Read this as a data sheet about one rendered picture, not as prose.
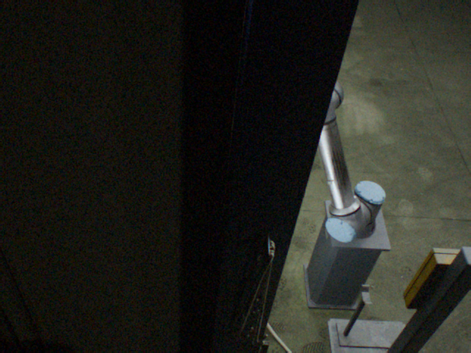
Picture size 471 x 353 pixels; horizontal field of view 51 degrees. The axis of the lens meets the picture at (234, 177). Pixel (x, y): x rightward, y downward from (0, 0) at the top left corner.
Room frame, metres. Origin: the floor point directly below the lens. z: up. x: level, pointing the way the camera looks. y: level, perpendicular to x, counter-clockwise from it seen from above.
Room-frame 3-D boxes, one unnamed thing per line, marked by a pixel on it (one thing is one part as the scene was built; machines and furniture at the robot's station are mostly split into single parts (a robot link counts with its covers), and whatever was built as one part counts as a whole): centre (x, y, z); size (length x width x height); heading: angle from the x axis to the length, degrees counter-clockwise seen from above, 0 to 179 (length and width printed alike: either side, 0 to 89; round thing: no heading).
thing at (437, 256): (0.85, -0.64, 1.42); 0.12 x 0.06 x 0.26; 95
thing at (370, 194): (1.68, -0.66, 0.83); 0.17 x 0.15 x 0.18; 144
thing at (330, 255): (1.68, -0.67, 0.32); 0.31 x 0.31 x 0.64; 5
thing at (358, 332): (0.96, -0.63, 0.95); 0.26 x 0.15 x 0.32; 95
